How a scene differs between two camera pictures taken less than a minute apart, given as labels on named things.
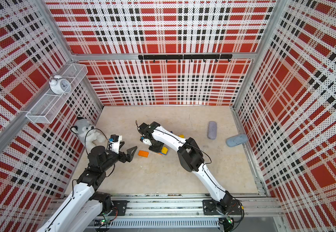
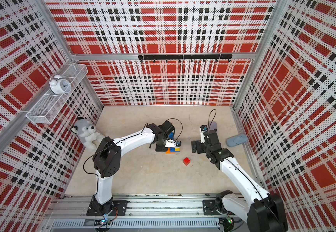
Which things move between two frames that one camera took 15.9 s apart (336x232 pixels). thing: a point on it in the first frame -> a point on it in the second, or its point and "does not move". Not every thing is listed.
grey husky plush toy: [85, 130] does not move
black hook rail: [184, 56] does not move
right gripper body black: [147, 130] -> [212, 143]
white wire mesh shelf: [47, 108] does not move
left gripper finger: [129, 154] -> [160, 147]
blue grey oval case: [236, 140] does not move
